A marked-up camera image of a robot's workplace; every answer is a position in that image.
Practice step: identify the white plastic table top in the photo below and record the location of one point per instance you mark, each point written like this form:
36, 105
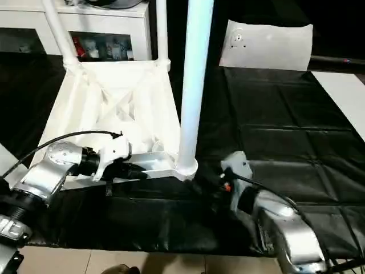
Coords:
85, 100

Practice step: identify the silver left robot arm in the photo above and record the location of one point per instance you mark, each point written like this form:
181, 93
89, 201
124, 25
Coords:
45, 171

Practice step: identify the black mat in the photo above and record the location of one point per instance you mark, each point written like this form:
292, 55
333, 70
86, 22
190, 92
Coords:
285, 128

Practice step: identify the red bottle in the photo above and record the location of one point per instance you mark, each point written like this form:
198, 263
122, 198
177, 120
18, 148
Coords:
78, 47

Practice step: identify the white flat board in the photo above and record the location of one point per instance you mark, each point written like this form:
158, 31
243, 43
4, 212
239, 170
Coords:
342, 97

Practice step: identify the white cabinet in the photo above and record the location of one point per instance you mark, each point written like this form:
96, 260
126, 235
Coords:
99, 20

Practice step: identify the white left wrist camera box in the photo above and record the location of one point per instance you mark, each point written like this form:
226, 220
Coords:
114, 149

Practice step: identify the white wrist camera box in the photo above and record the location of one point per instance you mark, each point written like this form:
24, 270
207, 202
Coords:
114, 149
238, 165

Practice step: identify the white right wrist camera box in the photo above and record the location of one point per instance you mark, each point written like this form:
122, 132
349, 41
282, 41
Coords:
238, 165

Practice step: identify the black metal table frame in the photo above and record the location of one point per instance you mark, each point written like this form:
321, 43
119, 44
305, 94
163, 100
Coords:
348, 265

